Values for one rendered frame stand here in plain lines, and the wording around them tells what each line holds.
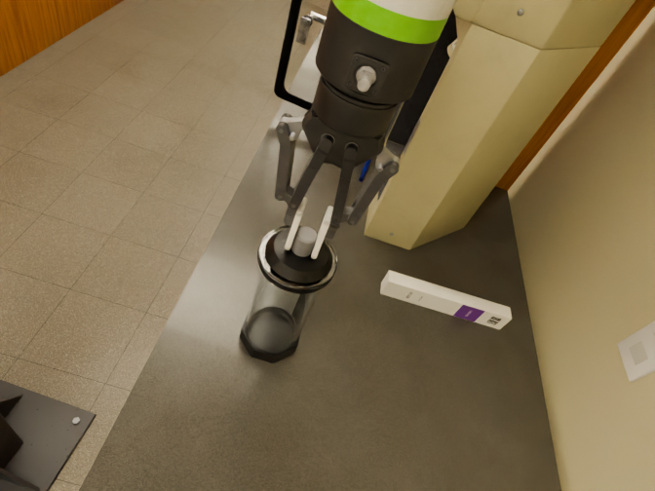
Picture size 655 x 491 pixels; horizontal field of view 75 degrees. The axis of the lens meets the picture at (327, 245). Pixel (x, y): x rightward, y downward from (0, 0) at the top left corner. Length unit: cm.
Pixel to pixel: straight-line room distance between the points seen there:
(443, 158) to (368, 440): 50
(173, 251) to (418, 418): 150
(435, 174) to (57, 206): 179
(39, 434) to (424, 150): 143
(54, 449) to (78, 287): 61
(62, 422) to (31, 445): 10
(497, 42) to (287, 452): 68
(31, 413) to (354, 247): 122
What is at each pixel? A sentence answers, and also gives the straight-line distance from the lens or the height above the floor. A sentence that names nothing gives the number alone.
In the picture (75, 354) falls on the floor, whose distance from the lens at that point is 182.
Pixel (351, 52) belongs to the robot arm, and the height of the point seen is 146.
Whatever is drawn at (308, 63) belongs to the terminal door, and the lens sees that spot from 114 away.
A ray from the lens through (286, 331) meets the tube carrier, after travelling 65.
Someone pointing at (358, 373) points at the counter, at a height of 94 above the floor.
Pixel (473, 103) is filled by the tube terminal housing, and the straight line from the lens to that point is 78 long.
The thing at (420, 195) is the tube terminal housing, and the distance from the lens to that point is 88.
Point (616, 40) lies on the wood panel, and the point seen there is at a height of 138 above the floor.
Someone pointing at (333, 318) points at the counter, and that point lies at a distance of 80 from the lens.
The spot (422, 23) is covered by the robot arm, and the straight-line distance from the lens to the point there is 35.
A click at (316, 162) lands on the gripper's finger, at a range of 44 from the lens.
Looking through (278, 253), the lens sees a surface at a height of 118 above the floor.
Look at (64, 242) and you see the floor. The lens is 212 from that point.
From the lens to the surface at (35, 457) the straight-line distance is 169.
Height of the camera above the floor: 160
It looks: 46 degrees down
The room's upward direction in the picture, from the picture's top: 23 degrees clockwise
